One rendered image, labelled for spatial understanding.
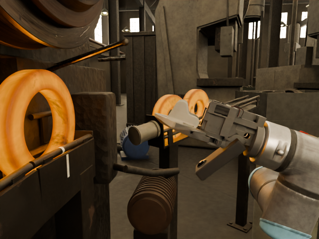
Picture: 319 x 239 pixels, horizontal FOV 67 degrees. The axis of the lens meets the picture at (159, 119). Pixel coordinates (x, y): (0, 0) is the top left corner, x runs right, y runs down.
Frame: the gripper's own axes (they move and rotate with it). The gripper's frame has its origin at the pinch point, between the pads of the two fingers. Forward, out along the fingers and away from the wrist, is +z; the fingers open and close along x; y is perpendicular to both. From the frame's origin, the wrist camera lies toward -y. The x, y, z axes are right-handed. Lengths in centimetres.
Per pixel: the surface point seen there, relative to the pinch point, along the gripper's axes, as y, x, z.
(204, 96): 6, -49, -10
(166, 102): 0.8, -30.1, 2.1
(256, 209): -32, -50, -46
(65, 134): -7.4, 7.1, 15.9
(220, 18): 89, -247, -9
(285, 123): 1, -185, -96
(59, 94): 0.1, 8.8, 17.9
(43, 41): 8.4, 16.3, 18.1
